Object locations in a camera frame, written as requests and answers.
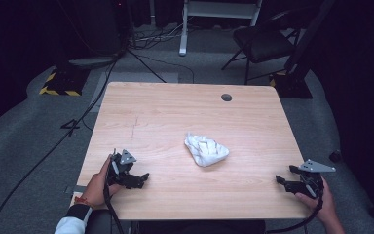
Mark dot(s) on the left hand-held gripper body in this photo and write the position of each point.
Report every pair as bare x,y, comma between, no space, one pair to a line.
118,169

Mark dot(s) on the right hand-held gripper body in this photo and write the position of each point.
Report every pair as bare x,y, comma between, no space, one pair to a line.
311,182

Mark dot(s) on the white cloth with stitched lines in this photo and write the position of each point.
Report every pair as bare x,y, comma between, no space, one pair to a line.
206,150

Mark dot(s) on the person's right hand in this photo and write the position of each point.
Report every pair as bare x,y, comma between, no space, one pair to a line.
328,204

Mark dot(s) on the person's left hand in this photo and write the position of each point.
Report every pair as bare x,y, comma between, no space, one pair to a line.
95,191

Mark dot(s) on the small black floor object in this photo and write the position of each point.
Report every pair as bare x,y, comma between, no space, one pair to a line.
335,156

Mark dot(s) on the grey tape floor mark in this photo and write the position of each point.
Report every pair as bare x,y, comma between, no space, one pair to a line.
73,189

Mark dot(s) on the person's dark lap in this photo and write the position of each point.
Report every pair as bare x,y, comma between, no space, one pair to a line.
191,227

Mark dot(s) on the round grey table grommet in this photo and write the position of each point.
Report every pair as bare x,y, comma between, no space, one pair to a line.
226,97

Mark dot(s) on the black stand with striped base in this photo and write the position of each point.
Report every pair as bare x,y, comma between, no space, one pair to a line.
63,83
297,65

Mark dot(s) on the black folding chair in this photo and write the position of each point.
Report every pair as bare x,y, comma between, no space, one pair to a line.
263,40

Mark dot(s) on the dark equipment with round base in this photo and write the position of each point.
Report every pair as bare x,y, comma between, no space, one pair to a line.
94,32

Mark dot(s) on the white metal stand frame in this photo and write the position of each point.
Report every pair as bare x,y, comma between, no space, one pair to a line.
184,29

